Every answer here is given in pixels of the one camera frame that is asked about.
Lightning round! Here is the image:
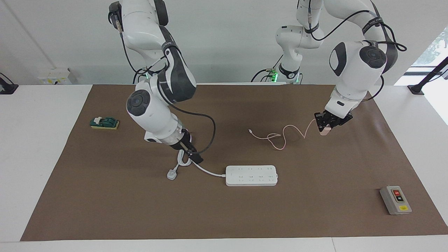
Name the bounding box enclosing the black angled stand with base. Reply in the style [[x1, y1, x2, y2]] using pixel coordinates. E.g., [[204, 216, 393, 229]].
[[408, 56, 448, 95]]

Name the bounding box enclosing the green knife switch yellow base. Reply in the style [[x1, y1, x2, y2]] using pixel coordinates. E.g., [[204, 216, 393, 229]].
[[90, 117, 120, 130]]

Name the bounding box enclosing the bright window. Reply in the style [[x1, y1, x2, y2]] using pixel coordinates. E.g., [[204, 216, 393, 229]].
[[411, 27, 448, 67]]

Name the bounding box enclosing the grey on-off switch box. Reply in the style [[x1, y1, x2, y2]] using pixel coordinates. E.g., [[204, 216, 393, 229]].
[[379, 185, 412, 215]]

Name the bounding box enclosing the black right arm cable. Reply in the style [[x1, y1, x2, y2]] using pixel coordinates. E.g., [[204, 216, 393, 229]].
[[117, 21, 217, 154]]

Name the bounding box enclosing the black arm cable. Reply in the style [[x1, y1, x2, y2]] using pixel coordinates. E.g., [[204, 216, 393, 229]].
[[117, 21, 217, 154], [308, 0, 407, 102]]

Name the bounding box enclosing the black base cable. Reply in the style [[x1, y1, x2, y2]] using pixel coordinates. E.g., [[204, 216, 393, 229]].
[[250, 63, 280, 83], [132, 68, 148, 84]]

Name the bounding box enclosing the white power strip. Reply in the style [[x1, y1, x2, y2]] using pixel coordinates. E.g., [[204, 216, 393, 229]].
[[225, 165, 278, 187]]

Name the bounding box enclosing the white power cord with plug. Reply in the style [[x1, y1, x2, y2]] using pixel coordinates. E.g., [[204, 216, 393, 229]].
[[167, 149, 226, 181]]

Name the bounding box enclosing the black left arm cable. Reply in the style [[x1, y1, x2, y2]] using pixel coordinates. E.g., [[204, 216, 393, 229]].
[[308, 0, 407, 102]]

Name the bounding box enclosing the brown paper table mat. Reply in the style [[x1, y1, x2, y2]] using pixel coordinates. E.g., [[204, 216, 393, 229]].
[[20, 83, 448, 242]]

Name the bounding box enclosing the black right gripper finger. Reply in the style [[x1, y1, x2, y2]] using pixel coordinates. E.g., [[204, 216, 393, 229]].
[[187, 149, 204, 164]]

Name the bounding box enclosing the pink charging cable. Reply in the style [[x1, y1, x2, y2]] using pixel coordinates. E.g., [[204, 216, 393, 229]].
[[248, 118, 317, 151]]

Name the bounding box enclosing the black table clamp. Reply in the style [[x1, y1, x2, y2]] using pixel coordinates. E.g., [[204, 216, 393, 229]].
[[0, 72, 19, 95]]

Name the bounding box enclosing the white wall socket box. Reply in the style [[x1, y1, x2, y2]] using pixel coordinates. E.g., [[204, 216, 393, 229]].
[[38, 68, 73, 85]]

